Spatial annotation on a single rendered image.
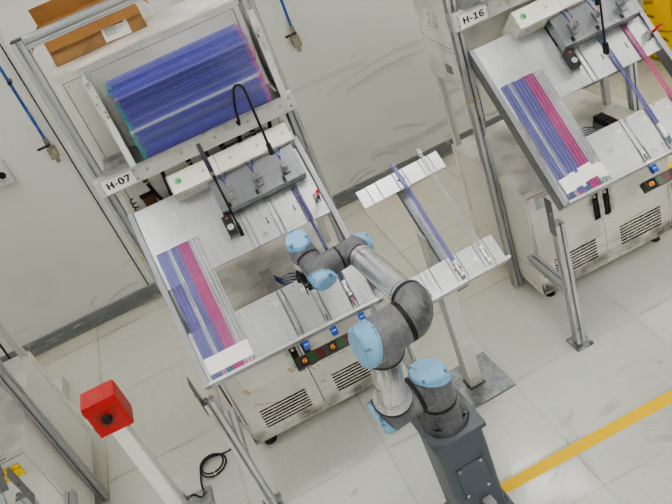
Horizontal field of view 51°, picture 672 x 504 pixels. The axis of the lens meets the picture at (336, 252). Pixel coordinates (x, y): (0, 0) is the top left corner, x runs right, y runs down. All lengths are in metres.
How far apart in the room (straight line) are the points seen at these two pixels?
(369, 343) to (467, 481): 0.83
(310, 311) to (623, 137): 1.35
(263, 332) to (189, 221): 0.50
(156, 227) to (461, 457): 1.35
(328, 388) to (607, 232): 1.42
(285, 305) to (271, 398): 0.62
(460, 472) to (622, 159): 1.32
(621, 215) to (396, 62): 1.73
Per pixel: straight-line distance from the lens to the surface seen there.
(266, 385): 3.02
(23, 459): 3.09
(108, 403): 2.70
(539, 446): 2.90
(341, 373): 3.11
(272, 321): 2.56
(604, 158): 2.88
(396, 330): 1.75
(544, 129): 2.84
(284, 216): 2.65
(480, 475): 2.45
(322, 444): 3.17
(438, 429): 2.28
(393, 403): 2.05
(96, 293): 4.57
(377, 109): 4.47
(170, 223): 2.72
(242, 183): 2.65
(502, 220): 3.31
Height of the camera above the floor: 2.28
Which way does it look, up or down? 33 degrees down
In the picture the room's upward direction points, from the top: 22 degrees counter-clockwise
